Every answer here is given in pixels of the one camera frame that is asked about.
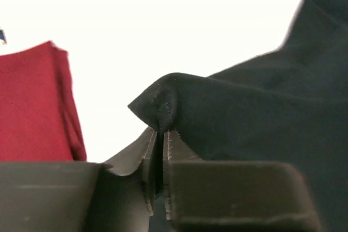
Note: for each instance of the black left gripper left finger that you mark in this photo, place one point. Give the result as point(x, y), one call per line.
point(117, 195)

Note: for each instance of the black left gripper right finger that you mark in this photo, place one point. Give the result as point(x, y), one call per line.
point(233, 195)

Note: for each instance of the dark red t shirt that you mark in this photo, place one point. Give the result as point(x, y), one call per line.
point(39, 120)

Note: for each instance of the black t shirt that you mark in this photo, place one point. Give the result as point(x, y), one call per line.
point(288, 105)

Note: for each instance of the dark logo sticker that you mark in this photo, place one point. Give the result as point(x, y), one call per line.
point(3, 40)

